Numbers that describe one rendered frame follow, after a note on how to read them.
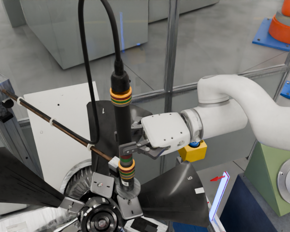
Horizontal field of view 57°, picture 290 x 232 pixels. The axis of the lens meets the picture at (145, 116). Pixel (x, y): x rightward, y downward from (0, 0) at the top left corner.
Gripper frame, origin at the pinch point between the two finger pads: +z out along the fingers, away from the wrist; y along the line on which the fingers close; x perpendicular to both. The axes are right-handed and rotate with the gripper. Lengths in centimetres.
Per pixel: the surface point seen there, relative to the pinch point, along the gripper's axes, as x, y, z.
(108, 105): -6.9, 22.1, -0.5
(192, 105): -64, 70, -61
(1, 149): -5.9, 12.5, 30.0
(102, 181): -22.6, 6.0, 6.5
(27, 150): -57, 58, 37
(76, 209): -28.9, 2.9, 16.1
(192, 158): -47, 21, -35
